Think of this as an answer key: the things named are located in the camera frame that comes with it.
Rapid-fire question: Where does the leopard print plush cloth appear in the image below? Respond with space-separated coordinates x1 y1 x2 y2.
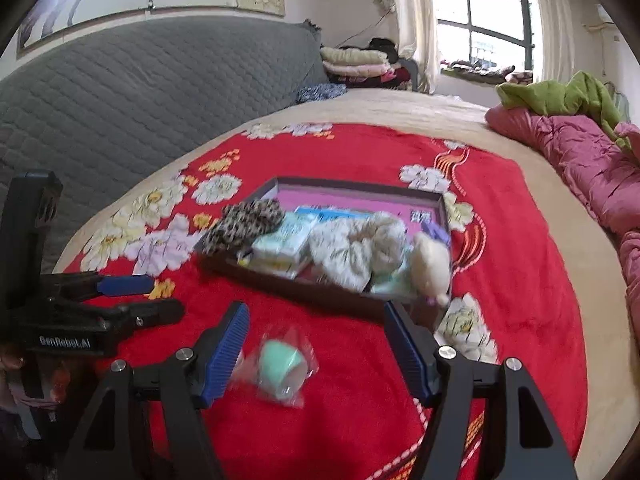
198 198 285 256

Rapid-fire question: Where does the pale green tissue pack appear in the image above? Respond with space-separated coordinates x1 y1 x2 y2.
252 211 318 264

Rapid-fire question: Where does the yellow cartoon wipes pack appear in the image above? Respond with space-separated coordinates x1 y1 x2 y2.
236 252 304 280

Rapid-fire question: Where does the cream floral plush toy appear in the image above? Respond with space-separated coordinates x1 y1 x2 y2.
308 211 452 308

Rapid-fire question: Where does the person's left hand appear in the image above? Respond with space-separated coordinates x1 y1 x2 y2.
1 346 56 414

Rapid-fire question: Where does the grey quilted headboard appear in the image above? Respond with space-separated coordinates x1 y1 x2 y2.
1 16 326 270

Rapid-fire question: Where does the mint sponge in clear bag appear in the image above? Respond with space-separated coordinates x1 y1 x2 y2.
231 324 319 408

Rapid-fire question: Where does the green patterned tissue pack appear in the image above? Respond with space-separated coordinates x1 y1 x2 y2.
370 259 416 298

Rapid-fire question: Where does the red floral blanket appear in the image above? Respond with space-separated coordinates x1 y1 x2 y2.
70 124 587 479

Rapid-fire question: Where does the pink crumpled quilt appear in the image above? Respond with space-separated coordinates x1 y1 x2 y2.
484 105 639 374

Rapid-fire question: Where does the blue patterned cloth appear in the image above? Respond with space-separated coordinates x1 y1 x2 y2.
296 82 347 104

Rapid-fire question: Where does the green blanket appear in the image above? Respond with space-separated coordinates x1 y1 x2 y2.
497 70 631 153

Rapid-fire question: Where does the stack of folded blankets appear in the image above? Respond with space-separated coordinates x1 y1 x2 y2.
320 38 419 91

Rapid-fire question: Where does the clutter on window sill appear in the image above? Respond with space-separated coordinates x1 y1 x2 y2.
440 60 534 86

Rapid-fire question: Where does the white air conditioner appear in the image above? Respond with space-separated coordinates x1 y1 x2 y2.
597 3 613 24

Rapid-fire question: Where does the left cream curtain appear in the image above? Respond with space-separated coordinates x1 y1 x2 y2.
374 0 439 94

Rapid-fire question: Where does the cream curtain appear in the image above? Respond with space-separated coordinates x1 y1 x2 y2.
534 0 576 82
374 0 439 94

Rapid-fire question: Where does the right cream curtain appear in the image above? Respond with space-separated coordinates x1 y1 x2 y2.
534 0 576 82

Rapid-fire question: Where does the window with dark frame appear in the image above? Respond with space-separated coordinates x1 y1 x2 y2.
433 0 535 70

